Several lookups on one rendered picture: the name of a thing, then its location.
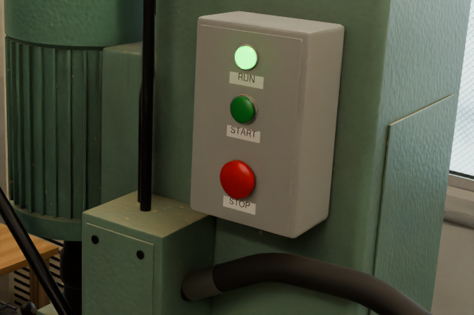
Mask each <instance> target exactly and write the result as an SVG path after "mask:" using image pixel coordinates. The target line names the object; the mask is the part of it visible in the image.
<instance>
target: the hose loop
mask: <svg viewBox="0 0 474 315"><path fill-rule="evenodd" d="M266 282H275V283H285V284H289V285H294V286H297V287H300V288H305V289H308V290H313V291H316V292H321V293H324V294H327V295H332V296H335V297H340V298H343V299H348V300H350V301H352V302H356V303H359V304H361V305H363V306H364V307H367V308H368V309H371V310H373V311H374V312H375V313H377V314H379V315H432V314H431V313H430V312H428V311H427V310H425V309H424V308H422V307H421V306H420V305H419V304H417V303H416V302H414V301H413V300H412V299H411V298H409V297H408V296H406V295H405V294H403V293H402V292H401V291H400V290H398V289H396V288H395V287H393V286H392V285H390V284H388V283H386V282H385V281H383V280H381V279H379V278H377V277H374V276H372V275H370V274H368V273H364V272H362V271H359V270H355V269H352V268H347V267H344V266H339V265H336V264H331V263H327V262H323V261H318V260H315V259H309V258H306V257H301V256H297V255H293V254H287V253H276V252H271V253H261V254H254V255H250V256H246V257H242V258H239V259H234V260H232V261H228V262H225V263H222V264H215V265H212V266H208V267H205V268H201V269H198V270H195V271H191V272H189V273H188V274H187V275H186V276H185V278H184V279H183V282H182V286H181V297H182V299H183V300H185V301H195V300H199V299H204V298H206V297H211V296H215V295H219V294H222V293H225V292H228V291H229V290H235V289H238V288H242V287H245V286H249V285H253V284H256V283H266Z"/></svg>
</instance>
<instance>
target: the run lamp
mask: <svg viewBox="0 0 474 315"><path fill-rule="evenodd" d="M235 60H236V63H237V65H238V67H239V68H241V69H242V70H252V69H254V68H255V67H256V66H257V65H258V62H259V54H258V52H257V49H256V48H255V47H254V46H253V45H251V44H242V45H240V46H239V47H238V48H237V50H236V53H235Z"/></svg>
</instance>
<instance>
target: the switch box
mask: <svg viewBox="0 0 474 315"><path fill-rule="evenodd" d="M242 44H251V45H253V46H254V47H255V48H256V49H257V52H258V54H259V62H258V65H257V66H256V67H255V68H254V69H252V70H242V69H241V68H239V67H238V65H237V63H236V60H235V53H236V50H237V48H238V47H239V46H240V45H242ZM343 45H344V26H343V25H340V24H335V23H325V22H319V21H313V20H303V19H297V18H287V17H281V16H271V15H265V14H260V13H250V12H244V11H234V12H229V13H219V14H214V15H208V16H201V17H199V18H198V20H197V47H196V65H195V101H194V119H193V153H192V171H191V189H190V207H191V209H192V210H195V211H199V212H202V213H204V214H209V215H212V216H216V217H219V218H223V219H226V220H229V221H233V222H237V223H241V224H243V225H247V226H251V227H254V228H258V229H260V230H265V231H268V232H271V233H275V234H278V235H283V236H285V237H289V238H296V237H298V236H299V235H301V234H303V233H304V232H306V231H307V230H309V229H311V228H312V227H314V226H316V225H317V224H318V223H321V222H322V221H323V220H325V219H327V217H328V213H329V198H330V190H331V181H332V166H333V158H334V142H335V134H336V118H337V110H338V102H339V86H340V78H341V62H342V54H343ZM230 71H231V72H235V73H243V74H247V75H255V76H259V77H263V78H264V82H263V89H259V88H255V87H248V86H244V85H237V84H233V83H229V78H230ZM238 94H248V95H250V96H251V97H252V98H253V99H254V100H255V101H256V103H257V107H258V115H257V118H256V119H255V121H254V122H253V123H251V124H249V125H241V124H239V123H237V122H236V121H235V120H234V119H233V117H232V115H231V111H230V105H231V101H232V99H233V98H234V97H235V96H236V95H238ZM227 125H232V126H236V127H239V128H245V129H249V130H254V131H258V132H260V143H256V142H251V141H247V140H242V139H238V138H235V137H229V136H226V133H227ZM233 160H239V161H242V162H244V163H246V164H247V165H248V166H249V167H250V168H251V170H252V172H253V174H254V177H255V186H254V189H253V191H252V192H251V194H250V195H248V196H247V197H244V198H242V199H239V200H243V201H245V202H250V203H253V204H256V206H255V215H254V214H249V213H246V212H243V211H239V210H235V209H231V208H228V207H225V206H223V201H224V196H227V197H230V196H229V195H227V193H225V191H224V189H223V188H222V186H221V183H220V172H221V169H222V167H223V166H224V165H225V164H226V163H228V162H230V161H233Z"/></svg>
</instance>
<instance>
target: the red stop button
mask: <svg viewBox="0 0 474 315"><path fill-rule="evenodd" d="M220 183H221V186H222V188H223V189H224V191H225V193H227V195H229V196H230V197H233V198H235V199H242V198H244V197H247V196H248V195H250V194H251V192H252V191H253V189H254V186H255V177H254V174H253V172H252V170H251V168H250V167H249V166H248V165H247V164H246V163H244V162H242V161H239V160H233V161H230V162H228V163H226V164H225V165H224V166H223V167H222V169H221V172H220Z"/></svg>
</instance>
